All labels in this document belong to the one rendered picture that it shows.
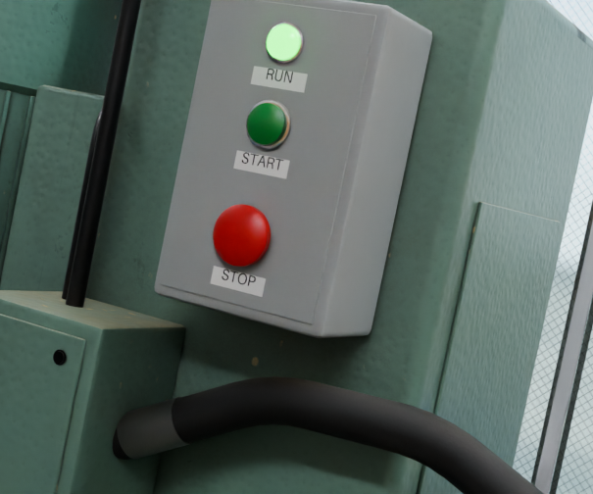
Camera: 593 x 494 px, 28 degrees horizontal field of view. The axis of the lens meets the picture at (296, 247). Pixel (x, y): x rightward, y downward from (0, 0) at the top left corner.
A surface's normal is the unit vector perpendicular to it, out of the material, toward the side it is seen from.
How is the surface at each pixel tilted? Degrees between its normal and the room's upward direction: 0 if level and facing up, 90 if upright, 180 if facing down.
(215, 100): 90
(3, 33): 90
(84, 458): 90
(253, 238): 89
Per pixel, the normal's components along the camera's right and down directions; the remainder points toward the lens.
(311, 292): -0.46, -0.04
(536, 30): 0.87, 0.20
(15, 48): 0.23, 0.10
